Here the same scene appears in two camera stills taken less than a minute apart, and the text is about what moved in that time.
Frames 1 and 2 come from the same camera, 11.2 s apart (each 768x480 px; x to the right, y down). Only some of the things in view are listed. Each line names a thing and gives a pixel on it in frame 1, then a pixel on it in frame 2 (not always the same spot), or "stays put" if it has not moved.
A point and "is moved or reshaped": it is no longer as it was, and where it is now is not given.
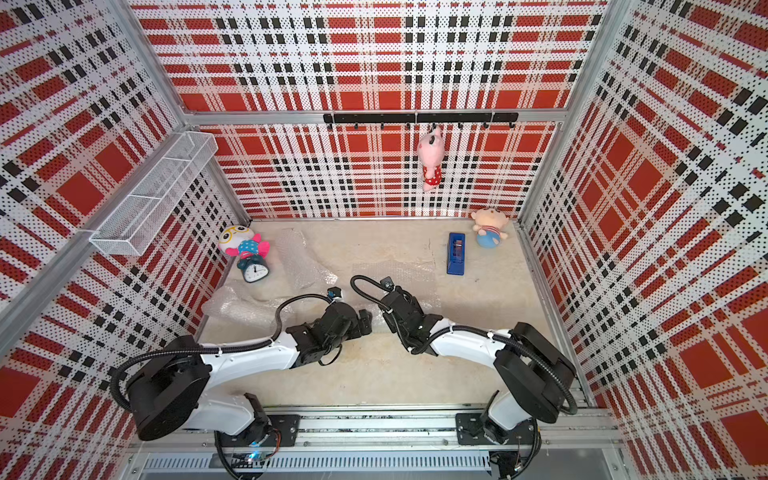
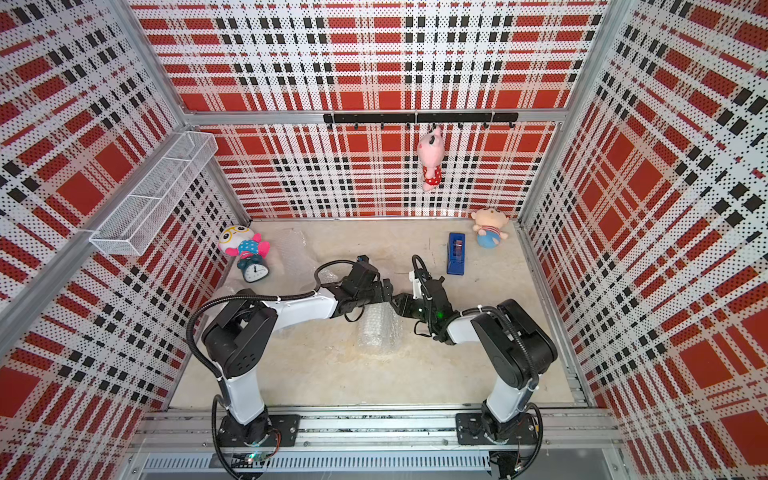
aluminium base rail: x=580 y=443 stays put
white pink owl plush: x=240 y=240 stays put
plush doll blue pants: x=490 y=222 stays put
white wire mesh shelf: x=151 y=200 stays put
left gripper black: x=366 y=324 to x=378 y=286
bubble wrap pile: x=366 y=276 is moved or reshaped
